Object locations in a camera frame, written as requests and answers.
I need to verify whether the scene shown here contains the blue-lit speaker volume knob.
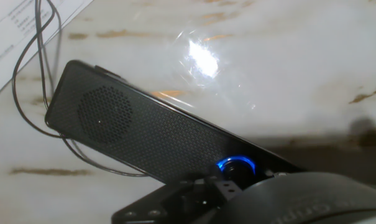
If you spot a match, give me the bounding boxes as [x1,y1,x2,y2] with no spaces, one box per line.
[216,155,257,184]

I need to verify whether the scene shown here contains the black speaker bar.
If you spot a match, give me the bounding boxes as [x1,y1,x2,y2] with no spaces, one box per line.
[44,59,303,187]

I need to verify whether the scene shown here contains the white printed papers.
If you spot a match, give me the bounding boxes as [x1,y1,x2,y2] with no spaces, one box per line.
[0,0,94,102]

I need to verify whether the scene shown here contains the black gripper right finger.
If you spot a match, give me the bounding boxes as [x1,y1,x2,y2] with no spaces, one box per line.
[264,168,290,179]

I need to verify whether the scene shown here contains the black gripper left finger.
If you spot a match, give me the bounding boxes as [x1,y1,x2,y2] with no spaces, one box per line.
[111,176,243,224]

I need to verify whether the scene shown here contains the thin black speaker cable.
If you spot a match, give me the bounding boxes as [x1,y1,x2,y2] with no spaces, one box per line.
[11,0,150,178]

